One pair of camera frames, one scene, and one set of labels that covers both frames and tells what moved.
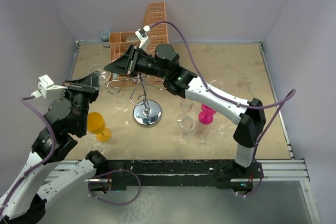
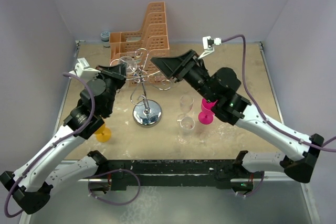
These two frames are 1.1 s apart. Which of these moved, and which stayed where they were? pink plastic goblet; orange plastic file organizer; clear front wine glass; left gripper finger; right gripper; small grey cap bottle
Moved: left gripper finger; right gripper
Stayed: orange plastic file organizer; pink plastic goblet; small grey cap bottle; clear front wine glass
